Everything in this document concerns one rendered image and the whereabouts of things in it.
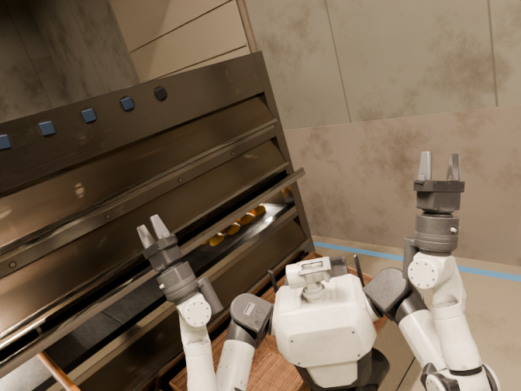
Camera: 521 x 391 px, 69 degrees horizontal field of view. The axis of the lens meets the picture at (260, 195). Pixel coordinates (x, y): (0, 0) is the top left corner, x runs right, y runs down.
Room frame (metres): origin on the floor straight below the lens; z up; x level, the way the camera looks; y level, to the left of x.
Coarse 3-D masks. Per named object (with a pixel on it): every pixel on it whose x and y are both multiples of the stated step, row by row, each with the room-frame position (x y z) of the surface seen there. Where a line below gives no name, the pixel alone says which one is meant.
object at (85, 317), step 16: (256, 192) 2.03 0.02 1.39; (272, 192) 1.90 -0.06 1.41; (208, 224) 1.76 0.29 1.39; (224, 224) 1.66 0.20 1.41; (128, 272) 1.50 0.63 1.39; (112, 288) 1.37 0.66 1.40; (128, 288) 1.31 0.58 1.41; (80, 304) 1.33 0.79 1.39; (80, 320) 1.18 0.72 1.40; (32, 336) 1.20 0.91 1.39; (0, 352) 1.17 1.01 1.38; (32, 352) 1.07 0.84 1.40; (16, 368) 1.04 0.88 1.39
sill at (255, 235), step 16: (288, 208) 2.19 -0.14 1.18; (272, 224) 2.05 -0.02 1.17; (240, 240) 1.94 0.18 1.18; (256, 240) 1.95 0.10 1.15; (224, 256) 1.81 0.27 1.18; (208, 272) 1.71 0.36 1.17; (160, 304) 1.52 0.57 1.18; (128, 320) 1.47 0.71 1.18; (144, 320) 1.46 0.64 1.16; (112, 336) 1.39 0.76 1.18; (128, 336) 1.40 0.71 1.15; (96, 352) 1.31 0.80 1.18; (64, 368) 1.27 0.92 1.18; (80, 368) 1.26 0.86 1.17; (48, 384) 1.20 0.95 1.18
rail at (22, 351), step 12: (300, 168) 2.09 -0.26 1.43; (264, 192) 1.87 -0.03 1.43; (228, 216) 1.69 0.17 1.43; (192, 240) 1.54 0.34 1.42; (132, 276) 1.35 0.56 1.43; (120, 288) 1.30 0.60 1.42; (96, 300) 1.24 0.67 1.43; (84, 312) 1.20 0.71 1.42; (60, 324) 1.15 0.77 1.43; (48, 336) 1.11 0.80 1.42; (24, 348) 1.07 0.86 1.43; (12, 360) 1.04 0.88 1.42
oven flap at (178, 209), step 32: (256, 160) 2.08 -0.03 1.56; (192, 192) 1.77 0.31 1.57; (224, 192) 1.86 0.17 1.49; (128, 224) 1.54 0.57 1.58; (64, 256) 1.36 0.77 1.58; (96, 256) 1.41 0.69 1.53; (128, 256) 1.47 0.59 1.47; (0, 288) 1.22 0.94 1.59; (32, 288) 1.26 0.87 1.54; (64, 288) 1.30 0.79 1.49; (0, 320) 1.16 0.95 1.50; (32, 320) 1.18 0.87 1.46
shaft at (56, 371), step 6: (42, 354) 1.36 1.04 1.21; (42, 360) 1.33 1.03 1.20; (48, 360) 1.31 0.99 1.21; (48, 366) 1.27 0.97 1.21; (54, 366) 1.25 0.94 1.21; (54, 372) 1.22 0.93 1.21; (60, 372) 1.21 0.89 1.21; (60, 378) 1.18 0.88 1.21; (66, 378) 1.17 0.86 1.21; (66, 384) 1.13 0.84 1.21; (72, 384) 1.12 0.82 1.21; (72, 390) 1.09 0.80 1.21; (78, 390) 1.08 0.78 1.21
